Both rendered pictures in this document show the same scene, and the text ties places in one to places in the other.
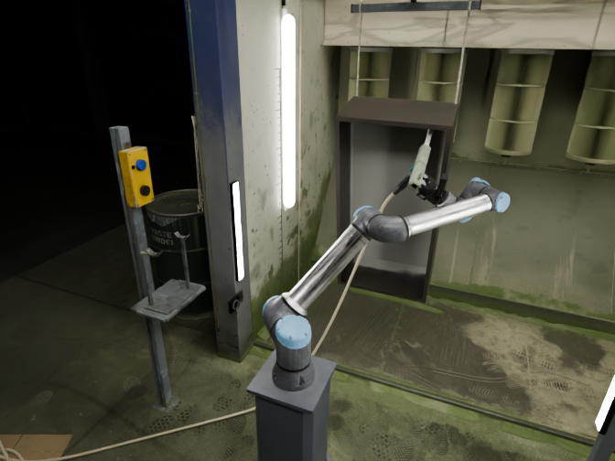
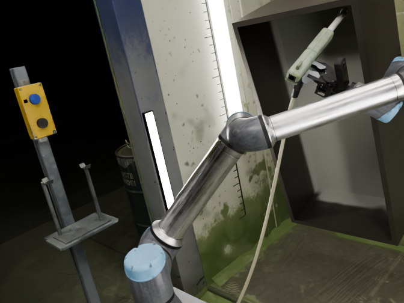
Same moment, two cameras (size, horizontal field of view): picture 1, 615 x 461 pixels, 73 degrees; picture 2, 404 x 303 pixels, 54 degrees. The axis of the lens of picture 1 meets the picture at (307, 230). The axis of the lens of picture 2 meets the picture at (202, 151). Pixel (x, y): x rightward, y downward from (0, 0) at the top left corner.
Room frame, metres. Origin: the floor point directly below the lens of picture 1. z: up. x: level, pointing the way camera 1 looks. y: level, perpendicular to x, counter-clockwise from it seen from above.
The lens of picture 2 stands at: (0.39, -0.77, 1.61)
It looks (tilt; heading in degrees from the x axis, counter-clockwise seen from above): 16 degrees down; 26
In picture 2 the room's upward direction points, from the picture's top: 12 degrees counter-clockwise
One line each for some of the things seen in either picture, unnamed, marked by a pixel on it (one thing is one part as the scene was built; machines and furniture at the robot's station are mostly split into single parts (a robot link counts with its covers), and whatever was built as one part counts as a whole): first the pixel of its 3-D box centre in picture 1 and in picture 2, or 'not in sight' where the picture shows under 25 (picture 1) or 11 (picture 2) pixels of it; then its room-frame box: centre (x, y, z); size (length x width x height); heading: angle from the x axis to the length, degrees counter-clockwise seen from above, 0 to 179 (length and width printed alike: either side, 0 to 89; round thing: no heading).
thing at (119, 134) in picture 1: (145, 286); (66, 218); (1.84, 0.84, 0.82); 0.06 x 0.06 x 1.64; 68
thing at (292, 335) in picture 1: (292, 340); (148, 273); (1.42, 0.06, 0.83); 0.17 x 0.15 x 0.18; 21
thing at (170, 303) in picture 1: (168, 270); (73, 200); (1.78, 0.68, 0.95); 0.26 x 0.15 x 0.32; 158
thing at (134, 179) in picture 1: (136, 176); (35, 111); (1.81, 0.78, 1.42); 0.12 x 0.06 x 0.26; 158
